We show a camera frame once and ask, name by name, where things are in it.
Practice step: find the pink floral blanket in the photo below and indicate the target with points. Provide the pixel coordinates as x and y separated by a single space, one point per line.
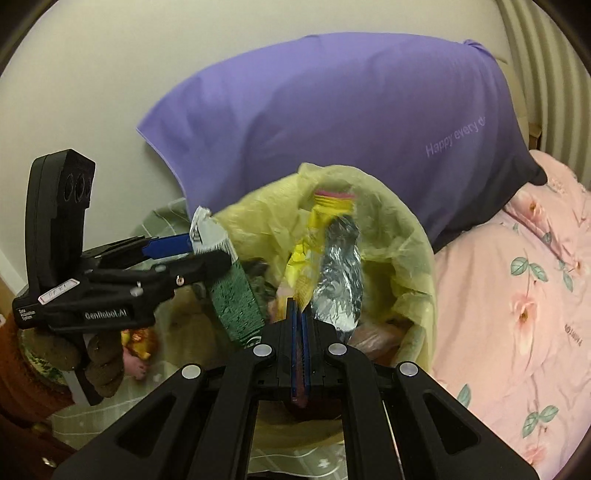
508 323

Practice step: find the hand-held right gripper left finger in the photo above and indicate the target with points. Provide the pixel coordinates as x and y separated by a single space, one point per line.
292 350

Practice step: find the person's left hand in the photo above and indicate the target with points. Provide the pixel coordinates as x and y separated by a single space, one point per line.
106 364

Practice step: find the purple pillow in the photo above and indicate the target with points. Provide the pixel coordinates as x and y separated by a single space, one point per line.
332 129

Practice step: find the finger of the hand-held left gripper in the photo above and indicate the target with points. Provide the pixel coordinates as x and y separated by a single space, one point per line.
166 244
198 267

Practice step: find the small pink toy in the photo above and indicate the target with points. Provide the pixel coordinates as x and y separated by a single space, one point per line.
136 367

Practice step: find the green drink carton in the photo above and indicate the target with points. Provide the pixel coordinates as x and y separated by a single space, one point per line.
233 300

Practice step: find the green checkered tablecloth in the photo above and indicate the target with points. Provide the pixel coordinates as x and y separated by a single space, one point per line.
152 397

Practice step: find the red yellow snack wrapper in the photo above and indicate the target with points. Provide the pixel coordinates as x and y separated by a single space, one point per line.
138 341

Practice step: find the yellow foil-lined snack wrapper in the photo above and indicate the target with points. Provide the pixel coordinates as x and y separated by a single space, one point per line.
337 277

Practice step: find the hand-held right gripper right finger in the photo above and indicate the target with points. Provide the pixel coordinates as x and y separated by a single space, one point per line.
307 355

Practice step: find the striped beige curtain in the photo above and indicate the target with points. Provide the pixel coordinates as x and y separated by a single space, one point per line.
549 69

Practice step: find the yellow plastic bin bag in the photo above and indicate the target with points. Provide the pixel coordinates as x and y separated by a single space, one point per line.
397 240

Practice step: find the dark wooden cabinet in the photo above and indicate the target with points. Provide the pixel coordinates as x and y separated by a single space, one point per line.
18 438

